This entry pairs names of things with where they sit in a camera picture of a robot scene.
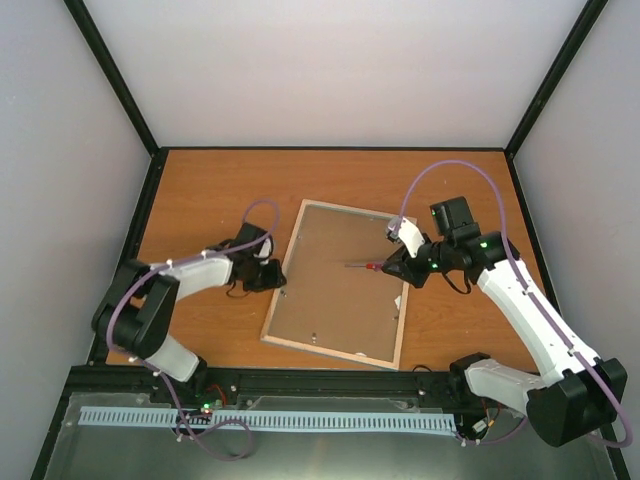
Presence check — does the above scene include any blue wooden photo frame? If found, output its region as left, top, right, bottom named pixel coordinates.
left=260, top=199, right=409, bottom=370

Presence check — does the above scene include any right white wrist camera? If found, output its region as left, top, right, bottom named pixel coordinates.
left=386, top=216, right=426, bottom=258

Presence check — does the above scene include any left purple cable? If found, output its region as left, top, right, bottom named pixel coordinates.
left=106, top=199, right=281, bottom=459

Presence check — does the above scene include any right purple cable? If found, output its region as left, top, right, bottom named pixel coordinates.
left=399, top=160, right=634, bottom=448

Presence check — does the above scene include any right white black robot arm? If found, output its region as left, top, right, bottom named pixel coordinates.
left=380, top=197, right=627, bottom=447

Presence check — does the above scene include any black enclosure frame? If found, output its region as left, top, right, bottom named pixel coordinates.
left=29, top=0, right=632, bottom=480

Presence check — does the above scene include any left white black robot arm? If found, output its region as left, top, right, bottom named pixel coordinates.
left=92, top=222, right=286, bottom=403

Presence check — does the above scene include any light blue slotted cable duct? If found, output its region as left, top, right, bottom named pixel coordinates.
left=77, top=406, right=456, bottom=436

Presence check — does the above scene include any red purple handled screwdriver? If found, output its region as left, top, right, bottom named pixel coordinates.
left=344, top=262, right=382, bottom=272

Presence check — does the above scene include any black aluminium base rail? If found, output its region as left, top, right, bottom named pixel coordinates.
left=63, top=365, right=497, bottom=410

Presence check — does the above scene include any grey metal base plate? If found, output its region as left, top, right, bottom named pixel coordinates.
left=37, top=394, right=618, bottom=479

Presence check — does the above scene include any purple cable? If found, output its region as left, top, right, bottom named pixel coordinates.
left=399, top=160, right=634, bottom=448
left=106, top=199, right=281, bottom=459

